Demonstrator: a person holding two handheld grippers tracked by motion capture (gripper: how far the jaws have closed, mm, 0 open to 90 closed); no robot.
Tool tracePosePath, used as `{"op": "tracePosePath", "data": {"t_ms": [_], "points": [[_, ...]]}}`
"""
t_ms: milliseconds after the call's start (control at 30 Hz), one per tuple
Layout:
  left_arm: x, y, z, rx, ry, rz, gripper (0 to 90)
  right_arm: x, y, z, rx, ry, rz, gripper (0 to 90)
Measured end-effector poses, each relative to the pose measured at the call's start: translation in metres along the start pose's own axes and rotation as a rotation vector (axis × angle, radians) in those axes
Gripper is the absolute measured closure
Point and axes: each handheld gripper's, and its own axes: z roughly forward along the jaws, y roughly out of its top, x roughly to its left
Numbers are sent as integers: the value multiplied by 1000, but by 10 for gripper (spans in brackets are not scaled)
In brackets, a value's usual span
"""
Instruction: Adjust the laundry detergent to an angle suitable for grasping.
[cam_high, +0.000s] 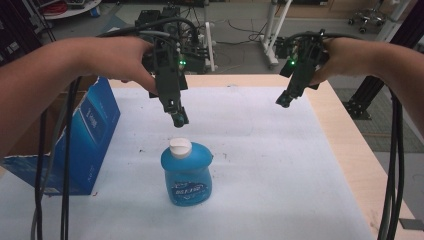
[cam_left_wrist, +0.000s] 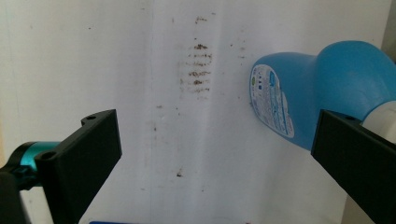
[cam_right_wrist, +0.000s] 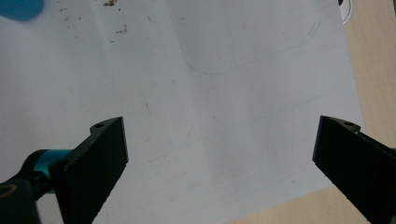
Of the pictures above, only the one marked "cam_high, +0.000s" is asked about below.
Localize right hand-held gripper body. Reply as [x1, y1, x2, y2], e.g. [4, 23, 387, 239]
[279, 29, 330, 100]

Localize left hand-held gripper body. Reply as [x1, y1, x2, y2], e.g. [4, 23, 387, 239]
[143, 33, 190, 114]

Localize person's right hand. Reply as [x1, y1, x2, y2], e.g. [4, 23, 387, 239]
[309, 36, 378, 86]

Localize person's left hand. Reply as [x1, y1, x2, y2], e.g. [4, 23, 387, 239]
[70, 35, 159, 96]

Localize white metal stand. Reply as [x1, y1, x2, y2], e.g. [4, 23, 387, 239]
[259, 0, 294, 70]

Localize blue bottle with white cap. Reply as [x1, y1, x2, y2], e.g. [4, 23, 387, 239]
[160, 137, 214, 207]

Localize white foam mat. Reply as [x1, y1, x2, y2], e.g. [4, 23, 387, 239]
[0, 85, 375, 240]

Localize office chair base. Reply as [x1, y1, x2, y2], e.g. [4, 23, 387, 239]
[347, 0, 393, 34]

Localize blue cardboard box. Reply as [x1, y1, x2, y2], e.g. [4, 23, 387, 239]
[0, 76, 121, 196]

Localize round white table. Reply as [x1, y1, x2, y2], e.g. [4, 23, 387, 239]
[33, 0, 103, 21]

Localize white post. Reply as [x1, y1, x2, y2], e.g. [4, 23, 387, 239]
[203, 0, 218, 73]

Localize black aluminium frame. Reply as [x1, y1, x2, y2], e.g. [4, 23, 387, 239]
[343, 0, 424, 121]

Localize thick black cable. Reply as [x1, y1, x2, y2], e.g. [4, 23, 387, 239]
[60, 75, 83, 240]

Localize black cable bundle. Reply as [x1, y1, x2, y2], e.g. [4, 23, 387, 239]
[377, 87, 406, 240]

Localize red cable coil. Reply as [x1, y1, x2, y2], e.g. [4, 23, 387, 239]
[40, 1, 69, 16]

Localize grey cable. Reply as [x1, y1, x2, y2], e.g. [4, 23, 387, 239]
[30, 99, 69, 240]

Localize thin black cable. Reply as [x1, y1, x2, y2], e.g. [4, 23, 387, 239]
[34, 108, 48, 240]

